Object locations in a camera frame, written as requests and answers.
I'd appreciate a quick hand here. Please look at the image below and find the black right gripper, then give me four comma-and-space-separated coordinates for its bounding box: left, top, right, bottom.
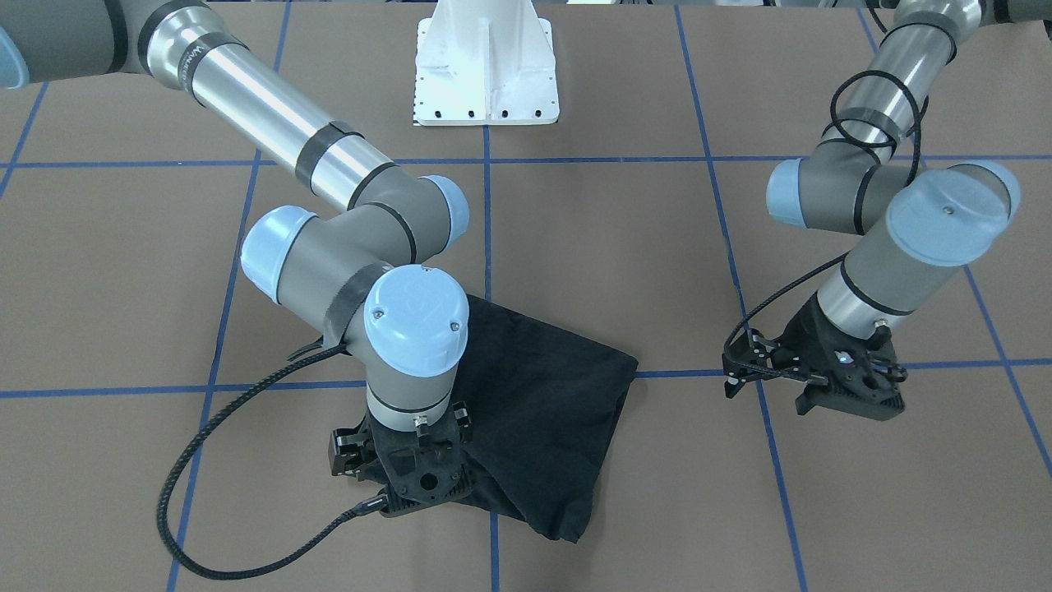
362, 402, 474, 518

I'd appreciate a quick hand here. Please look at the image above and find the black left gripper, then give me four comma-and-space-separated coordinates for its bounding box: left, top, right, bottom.
777, 295, 907, 421

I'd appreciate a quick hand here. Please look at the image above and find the black graphic t-shirt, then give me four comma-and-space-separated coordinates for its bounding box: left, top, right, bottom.
452, 295, 638, 543

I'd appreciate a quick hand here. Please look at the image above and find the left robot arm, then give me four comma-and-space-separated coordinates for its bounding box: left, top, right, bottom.
766, 1, 1050, 421

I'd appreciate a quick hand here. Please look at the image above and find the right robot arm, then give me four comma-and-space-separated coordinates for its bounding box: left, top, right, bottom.
2, 1, 474, 516

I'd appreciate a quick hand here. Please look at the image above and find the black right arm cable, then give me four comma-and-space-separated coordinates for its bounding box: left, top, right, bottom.
156, 341, 391, 580

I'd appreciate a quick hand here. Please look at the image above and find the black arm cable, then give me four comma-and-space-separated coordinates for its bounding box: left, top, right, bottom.
723, 70, 930, 387
156, 341, 391, 580

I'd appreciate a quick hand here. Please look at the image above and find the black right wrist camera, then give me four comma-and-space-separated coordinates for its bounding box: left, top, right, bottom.
328, 423, 378, 481

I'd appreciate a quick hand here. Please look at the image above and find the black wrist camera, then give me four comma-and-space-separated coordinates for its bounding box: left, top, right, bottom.
328, 423, 378, 481
722, 329, 789, 400

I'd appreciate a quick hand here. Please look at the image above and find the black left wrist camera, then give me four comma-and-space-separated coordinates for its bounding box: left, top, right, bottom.
722, 329, 789, 400

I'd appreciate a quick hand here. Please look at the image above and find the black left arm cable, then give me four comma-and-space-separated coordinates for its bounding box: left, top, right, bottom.
723, 70, 930, 387

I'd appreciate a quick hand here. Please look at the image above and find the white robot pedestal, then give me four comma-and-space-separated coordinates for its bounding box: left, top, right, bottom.
413, 1, 561, 127

